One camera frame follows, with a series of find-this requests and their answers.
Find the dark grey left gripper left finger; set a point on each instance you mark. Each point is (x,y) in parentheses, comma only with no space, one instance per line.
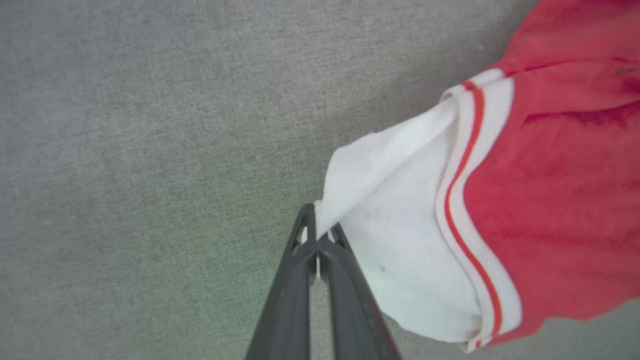
(290,300)

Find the red and white jersey garment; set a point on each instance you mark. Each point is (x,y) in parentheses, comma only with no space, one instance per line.
(550,200)

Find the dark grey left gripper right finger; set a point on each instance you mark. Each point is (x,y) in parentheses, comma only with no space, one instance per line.
(350,310)

